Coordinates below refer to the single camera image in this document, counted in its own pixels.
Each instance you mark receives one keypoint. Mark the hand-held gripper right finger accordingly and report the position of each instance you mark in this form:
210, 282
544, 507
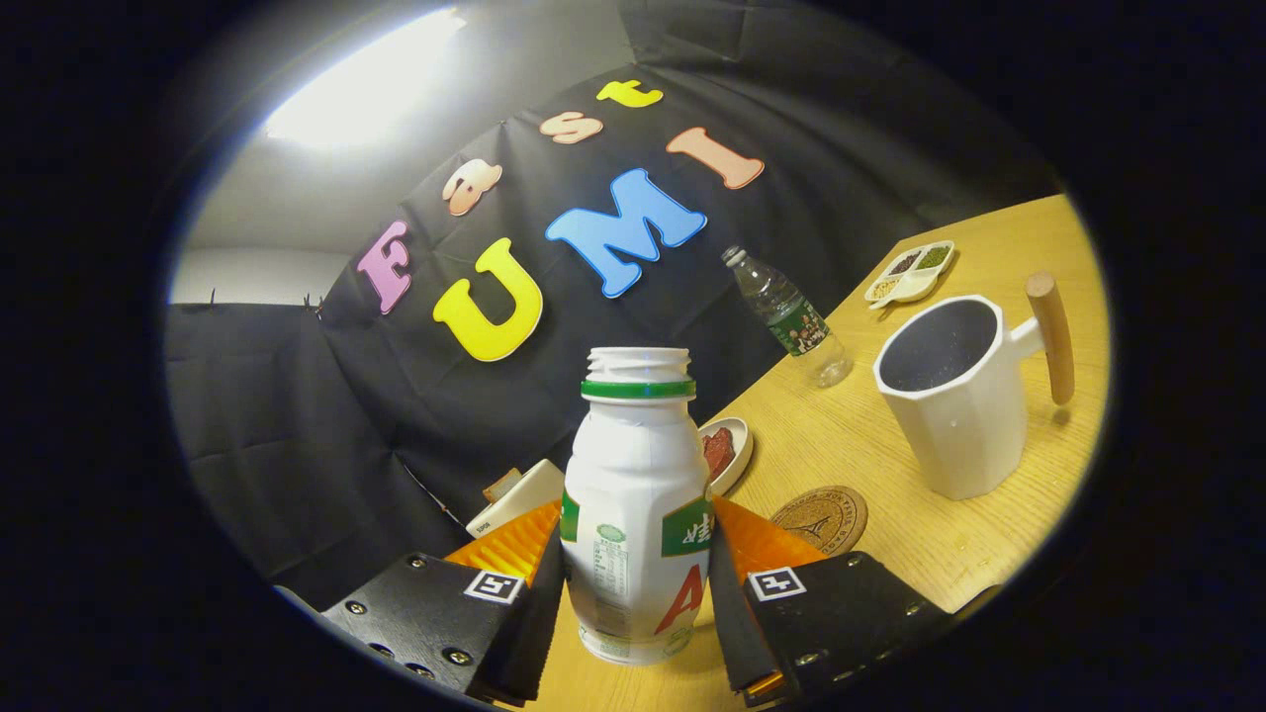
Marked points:
732, 623

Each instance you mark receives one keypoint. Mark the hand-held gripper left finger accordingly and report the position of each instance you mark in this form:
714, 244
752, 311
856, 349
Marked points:
539, 633

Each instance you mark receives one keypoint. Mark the round cork coaster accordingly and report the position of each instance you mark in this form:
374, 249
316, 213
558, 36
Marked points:
821, 519

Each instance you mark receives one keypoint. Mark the white juice bottle green label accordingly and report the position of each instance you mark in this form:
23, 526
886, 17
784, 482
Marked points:
633, 475

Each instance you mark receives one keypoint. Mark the clear plastic water bottle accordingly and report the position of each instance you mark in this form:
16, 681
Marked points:
791, 316

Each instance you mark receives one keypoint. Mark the cream toaster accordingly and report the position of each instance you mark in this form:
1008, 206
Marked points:
524, 494

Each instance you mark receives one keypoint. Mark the bread slice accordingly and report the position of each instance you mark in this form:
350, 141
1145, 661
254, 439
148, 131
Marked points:
502, 485

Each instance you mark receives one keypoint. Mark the red meat strip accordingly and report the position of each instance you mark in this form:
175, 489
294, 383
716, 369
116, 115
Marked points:
718, 453

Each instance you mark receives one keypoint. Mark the white round plate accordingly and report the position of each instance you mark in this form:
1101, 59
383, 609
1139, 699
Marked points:
742, 445

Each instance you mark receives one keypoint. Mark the black backdrop cloth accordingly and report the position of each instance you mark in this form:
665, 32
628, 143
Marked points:
297, 445

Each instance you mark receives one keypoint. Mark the yellow bean heap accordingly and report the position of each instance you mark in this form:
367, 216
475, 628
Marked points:
885, 288

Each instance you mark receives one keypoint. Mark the white divided dish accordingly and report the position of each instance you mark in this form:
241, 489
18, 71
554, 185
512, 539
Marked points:
915, 288

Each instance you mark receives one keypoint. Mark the dark red bean heap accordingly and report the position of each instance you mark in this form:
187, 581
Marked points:
904, 264

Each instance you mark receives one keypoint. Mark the green bean heap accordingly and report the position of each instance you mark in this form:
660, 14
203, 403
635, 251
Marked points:
934, 258

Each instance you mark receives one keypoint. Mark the wooden table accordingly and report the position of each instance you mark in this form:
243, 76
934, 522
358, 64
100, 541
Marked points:
1039, 257

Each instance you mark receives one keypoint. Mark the ceiling light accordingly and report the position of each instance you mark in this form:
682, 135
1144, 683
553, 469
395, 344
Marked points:
356, 89

